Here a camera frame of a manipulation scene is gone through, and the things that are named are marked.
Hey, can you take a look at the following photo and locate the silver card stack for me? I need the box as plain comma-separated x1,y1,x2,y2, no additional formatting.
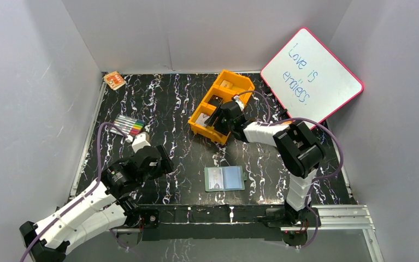
195,113,210,128

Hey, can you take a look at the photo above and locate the yellow three-compartment bin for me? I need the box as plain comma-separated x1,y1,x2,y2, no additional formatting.
188,70,255,145

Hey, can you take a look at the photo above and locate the silver credit card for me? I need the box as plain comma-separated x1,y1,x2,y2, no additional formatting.
208,168,224,189

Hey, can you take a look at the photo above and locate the green card holder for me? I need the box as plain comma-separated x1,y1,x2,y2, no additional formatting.
204,166,247,192

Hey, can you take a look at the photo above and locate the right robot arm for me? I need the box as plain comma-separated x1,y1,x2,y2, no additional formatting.
205,101,325,226

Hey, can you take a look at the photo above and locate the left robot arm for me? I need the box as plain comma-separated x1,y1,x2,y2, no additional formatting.
19,145,174,261

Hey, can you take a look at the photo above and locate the black card stack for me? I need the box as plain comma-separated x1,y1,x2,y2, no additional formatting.
208,95,223,107

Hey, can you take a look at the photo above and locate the gold card stack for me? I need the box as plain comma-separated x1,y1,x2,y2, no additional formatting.
220,80,233,90

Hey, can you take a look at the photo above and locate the small orange card box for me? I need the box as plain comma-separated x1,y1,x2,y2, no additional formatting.
103,71,126,91

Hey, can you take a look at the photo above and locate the pack of coloured markers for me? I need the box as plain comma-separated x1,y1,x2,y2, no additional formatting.
113,114,146,137

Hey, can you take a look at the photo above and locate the pink-framed whiteboard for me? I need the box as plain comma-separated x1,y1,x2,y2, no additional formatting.
260,27,364,122

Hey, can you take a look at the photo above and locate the black mounting plate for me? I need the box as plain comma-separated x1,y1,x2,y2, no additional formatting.
106,204,320,247

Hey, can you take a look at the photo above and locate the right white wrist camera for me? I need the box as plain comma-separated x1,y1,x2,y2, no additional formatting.
232,95,245,112

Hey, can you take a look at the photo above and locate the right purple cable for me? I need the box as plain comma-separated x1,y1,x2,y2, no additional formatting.
232,90,345,249

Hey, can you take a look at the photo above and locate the purple cable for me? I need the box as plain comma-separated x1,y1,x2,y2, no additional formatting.
232,90,345,249
19,122,134,262

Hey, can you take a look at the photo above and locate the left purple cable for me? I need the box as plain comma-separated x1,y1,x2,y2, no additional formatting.
19,122,134,262

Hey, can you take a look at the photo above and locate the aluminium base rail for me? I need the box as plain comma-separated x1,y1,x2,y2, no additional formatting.
49,205,376,233

